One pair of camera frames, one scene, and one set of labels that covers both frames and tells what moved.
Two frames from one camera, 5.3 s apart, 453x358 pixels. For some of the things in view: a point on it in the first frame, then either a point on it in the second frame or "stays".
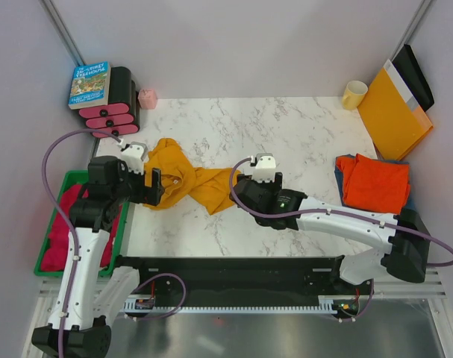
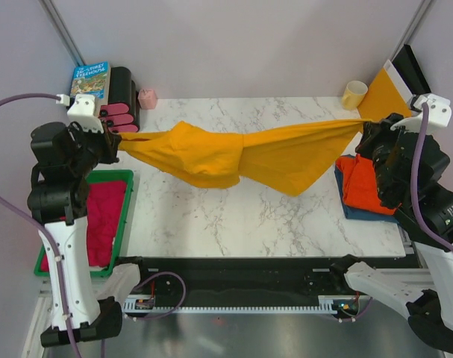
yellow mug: x=354 y=94 stays
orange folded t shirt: x=375 y=185 stays
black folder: x=410 y=67 stays
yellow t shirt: x=180 y=178 → x=297 y=159
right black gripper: x=273 y=186 → x=375 y=130
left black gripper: x=149 y=195 → x=109 y=141
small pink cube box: x=147 y=98 stays
